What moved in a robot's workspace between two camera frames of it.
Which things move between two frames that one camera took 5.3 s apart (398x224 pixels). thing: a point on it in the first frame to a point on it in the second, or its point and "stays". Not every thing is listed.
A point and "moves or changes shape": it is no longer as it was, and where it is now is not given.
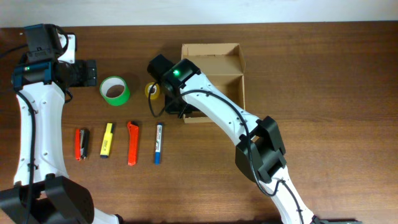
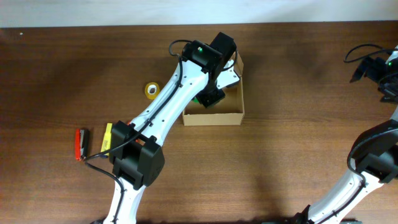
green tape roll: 115,90 moves or changes shape
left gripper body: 81,78 to 212,93
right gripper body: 177,105 to 385,76
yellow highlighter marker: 107,141 stays
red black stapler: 82,144 stays
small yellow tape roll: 155,93 stays
